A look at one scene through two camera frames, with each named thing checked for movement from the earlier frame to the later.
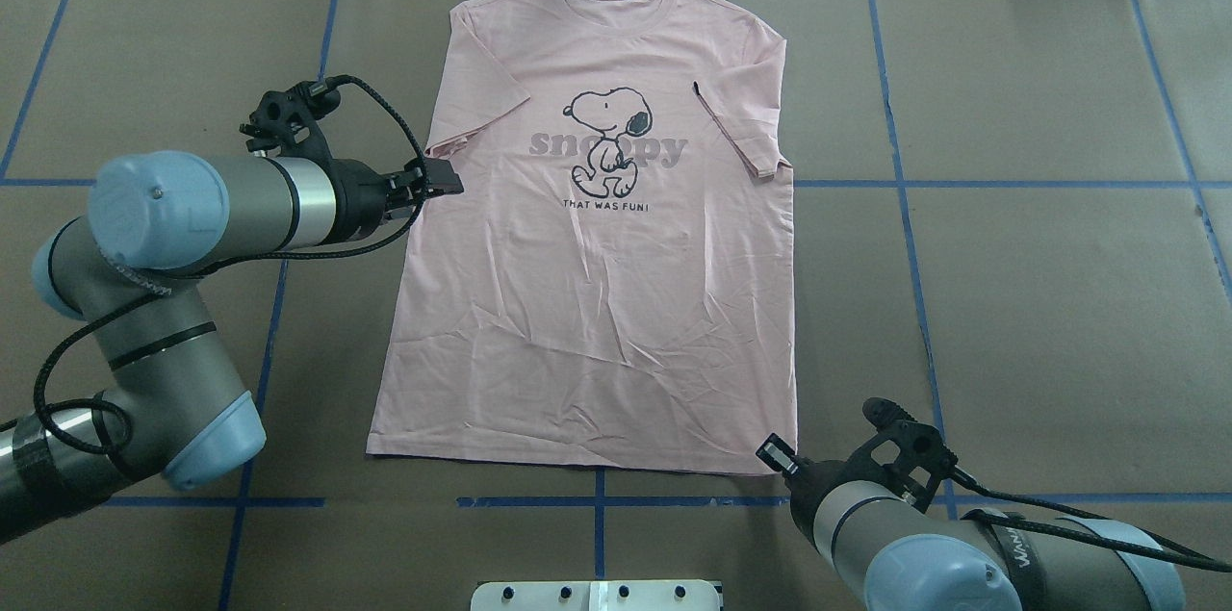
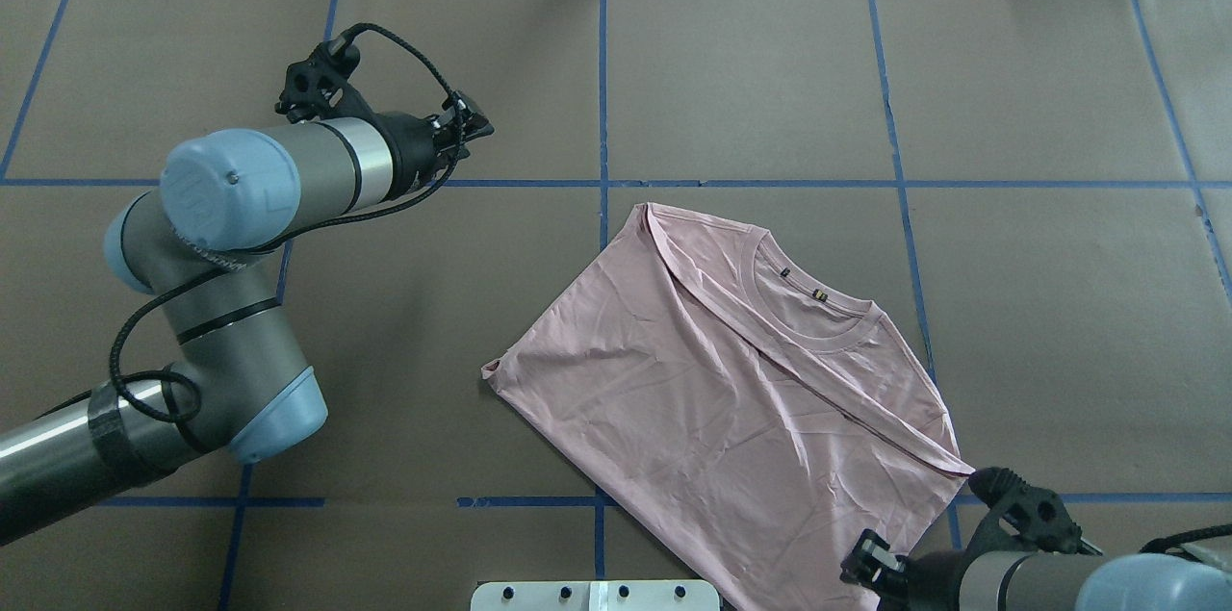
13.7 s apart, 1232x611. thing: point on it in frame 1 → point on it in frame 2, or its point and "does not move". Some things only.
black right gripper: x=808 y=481 → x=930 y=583
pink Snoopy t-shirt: x=615 y=286 → x=782 y=445
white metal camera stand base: x=596 y=596 does not move
